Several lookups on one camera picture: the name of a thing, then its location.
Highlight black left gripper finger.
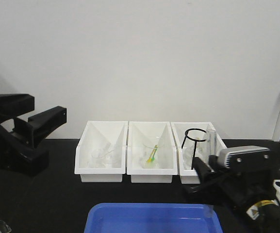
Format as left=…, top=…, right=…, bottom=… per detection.
left=13, top=106, right=67, bottom=148
left=0, top=94, right=34, bottom=121

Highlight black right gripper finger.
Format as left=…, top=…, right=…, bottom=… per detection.
left=183, top=156, right=227, bottom=194

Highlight black wire tripod stand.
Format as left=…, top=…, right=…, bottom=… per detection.
left=181, top=128, right=207, bottom=170

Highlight white plastic bin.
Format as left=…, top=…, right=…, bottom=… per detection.
left=127, top=121, right=178, bottom=183
left=170, top=122, right=227, bottom=184
left=74, top=120, right=128, bottom=183

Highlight blue plastic tray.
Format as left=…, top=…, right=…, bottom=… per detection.
left=84, top=203, right=223, bottom=233

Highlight right white plastic bin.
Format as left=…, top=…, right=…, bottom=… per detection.
left=170, top=122, right=227, bottom=184

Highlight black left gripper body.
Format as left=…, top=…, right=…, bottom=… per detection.
left=0, top=125, right=49, bottom=176

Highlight middle white plastic bin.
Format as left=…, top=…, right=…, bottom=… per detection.
left=127, top=121, right=178, bottom=183

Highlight glass flask in right bin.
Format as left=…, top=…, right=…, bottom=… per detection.
left=181, top=135, right=207, bottom=170

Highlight yellow green plastic spatulas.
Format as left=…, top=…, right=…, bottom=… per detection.
left=146, top=145, right=158, bottom=163

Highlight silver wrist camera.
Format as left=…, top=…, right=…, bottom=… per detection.
left=217, top=146, right=275, bottom=172

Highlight glass beaker in middle bin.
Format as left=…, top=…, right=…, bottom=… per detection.
left=140, top=136, right=165, bottom=169

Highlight glassware in left bin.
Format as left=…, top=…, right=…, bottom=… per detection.
left=88, top=143, right=120, bottom=168

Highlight left white plastic bin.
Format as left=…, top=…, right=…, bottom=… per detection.
left=74, top=120, right=128, bottom=183

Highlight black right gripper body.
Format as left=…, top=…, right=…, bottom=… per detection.
left=207, top=167, right=280, bottom=218

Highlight clear glass test tube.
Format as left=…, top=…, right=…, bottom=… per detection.
left=206, top=129, right=217, bottom=218

